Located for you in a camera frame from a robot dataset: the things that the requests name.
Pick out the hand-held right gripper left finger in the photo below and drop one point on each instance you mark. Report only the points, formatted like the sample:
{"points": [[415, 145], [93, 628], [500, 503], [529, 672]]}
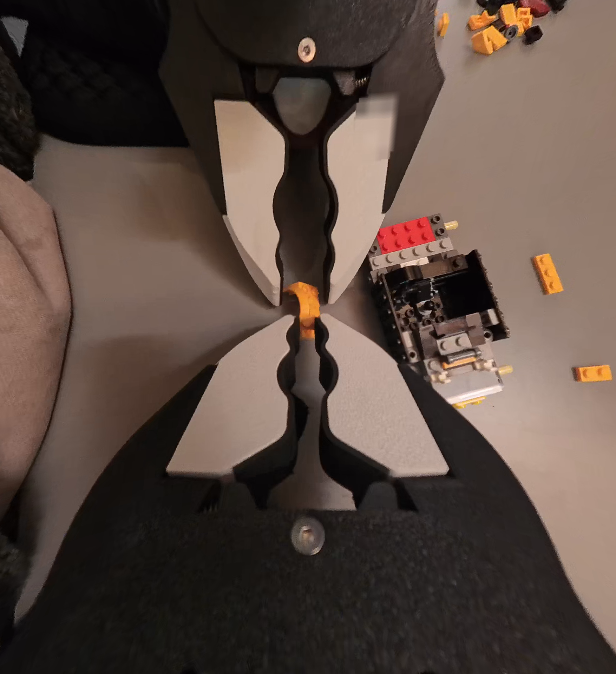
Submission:
{"points": [[223, 421]]}

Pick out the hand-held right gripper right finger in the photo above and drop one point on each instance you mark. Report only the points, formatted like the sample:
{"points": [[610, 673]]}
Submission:
{"points": [[381, 421]]}

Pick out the person's left forearm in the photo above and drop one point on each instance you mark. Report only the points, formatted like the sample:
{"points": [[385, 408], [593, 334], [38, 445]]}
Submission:
{"points": [[102, 68]]}

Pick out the orange toy brick plate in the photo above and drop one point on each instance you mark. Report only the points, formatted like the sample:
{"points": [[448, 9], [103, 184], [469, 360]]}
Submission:
{"points": [[443, 25], [592, 373], [547, 274]]}

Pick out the black grey toy brick model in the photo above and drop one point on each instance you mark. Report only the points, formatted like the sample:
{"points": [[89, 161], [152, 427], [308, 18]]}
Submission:
{"points": [[445, 316]]}

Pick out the orange toy brick assembly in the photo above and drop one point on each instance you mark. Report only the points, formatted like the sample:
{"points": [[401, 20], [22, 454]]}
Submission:
{"points": [[304, 310]]}

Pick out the grey desk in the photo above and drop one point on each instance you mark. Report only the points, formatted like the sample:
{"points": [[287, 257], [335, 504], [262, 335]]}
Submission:
{"points": [[497, 158]]}

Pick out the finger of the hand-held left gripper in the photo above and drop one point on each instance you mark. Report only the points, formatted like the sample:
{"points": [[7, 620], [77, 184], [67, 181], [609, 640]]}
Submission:
{"points": [[245, 184], [360, 210]]}

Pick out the pile of small toy bricks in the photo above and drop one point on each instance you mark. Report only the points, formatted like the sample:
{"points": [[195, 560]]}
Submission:
{"points": [[497, 26]]}

